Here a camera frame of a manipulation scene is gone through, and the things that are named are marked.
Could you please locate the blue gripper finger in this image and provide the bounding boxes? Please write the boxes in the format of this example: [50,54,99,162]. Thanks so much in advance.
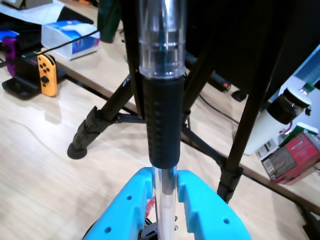
[177,170,252,240]
[83,166,154,240]

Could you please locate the clear capped pen black grip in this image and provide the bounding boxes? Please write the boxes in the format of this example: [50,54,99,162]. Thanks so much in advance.
[137,0,188,240]

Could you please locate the white bottle black band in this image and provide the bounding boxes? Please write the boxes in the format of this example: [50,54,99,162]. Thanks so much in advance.
[243,87,313,156]

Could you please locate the red cardboard box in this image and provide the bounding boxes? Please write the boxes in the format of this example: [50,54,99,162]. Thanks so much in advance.
[261,132,320,186]

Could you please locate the green white box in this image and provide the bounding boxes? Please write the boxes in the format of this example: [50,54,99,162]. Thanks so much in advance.
[278,122,320,148]

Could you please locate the black power strip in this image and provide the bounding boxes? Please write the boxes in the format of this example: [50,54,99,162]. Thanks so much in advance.
[207,72,232,92]

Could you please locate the orange game controller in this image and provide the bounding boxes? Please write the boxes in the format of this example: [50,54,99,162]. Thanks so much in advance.
[37,54,58,98]

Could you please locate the plastic bottle green cap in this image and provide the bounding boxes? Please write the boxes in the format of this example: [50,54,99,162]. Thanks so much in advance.
[299,83,316,98]

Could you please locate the white blue tissue pack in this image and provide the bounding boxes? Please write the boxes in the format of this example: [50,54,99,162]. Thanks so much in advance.
[41,19,101,61]

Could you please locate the game console with joy-cons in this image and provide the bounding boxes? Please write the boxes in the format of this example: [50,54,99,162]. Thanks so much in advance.
[1,51,68,101]

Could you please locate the dark green container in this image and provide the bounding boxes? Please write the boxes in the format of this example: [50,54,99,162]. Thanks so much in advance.
[97,0,123,43]

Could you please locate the purple game controller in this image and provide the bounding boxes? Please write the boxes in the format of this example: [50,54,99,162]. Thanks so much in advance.
[1,36,20,76]

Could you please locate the black desk mat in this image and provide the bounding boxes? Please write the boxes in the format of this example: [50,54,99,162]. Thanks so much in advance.
[0,6,95,52]

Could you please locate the white paper sheet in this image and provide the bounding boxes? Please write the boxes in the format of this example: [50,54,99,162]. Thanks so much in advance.
[0,0,65,26]

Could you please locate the black camera tripod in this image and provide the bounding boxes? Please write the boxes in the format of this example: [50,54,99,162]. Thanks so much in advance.
[66,0,276,204]

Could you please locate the black power cable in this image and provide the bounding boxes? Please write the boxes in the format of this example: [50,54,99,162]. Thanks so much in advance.
[197,93,241,125]

